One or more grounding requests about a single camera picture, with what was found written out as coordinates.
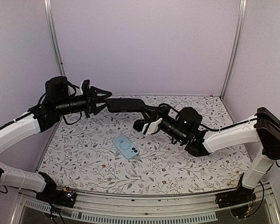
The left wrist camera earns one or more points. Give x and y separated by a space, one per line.
85 86

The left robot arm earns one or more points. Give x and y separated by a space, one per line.
60 98

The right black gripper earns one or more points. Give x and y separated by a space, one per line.
155 114

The black phone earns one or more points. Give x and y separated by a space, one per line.
124 105

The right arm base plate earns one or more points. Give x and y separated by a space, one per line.
235 197

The right aluminium frame post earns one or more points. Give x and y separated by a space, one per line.
234 49

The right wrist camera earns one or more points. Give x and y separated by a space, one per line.
141 125

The front aluminium rail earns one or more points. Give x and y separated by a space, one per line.
99 208

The light blue phone case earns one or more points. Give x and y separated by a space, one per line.
126 147

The floral patterned table mat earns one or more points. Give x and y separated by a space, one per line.
82 155

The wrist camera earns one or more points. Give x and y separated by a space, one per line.
141 125
85 86

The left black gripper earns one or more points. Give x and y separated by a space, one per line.
91 107

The left aluminium frame post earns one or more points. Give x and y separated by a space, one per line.
53 37

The aluminium frame post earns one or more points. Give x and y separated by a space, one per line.
234 49
53 37

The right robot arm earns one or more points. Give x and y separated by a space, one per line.
199 140

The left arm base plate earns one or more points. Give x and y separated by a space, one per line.
63 197

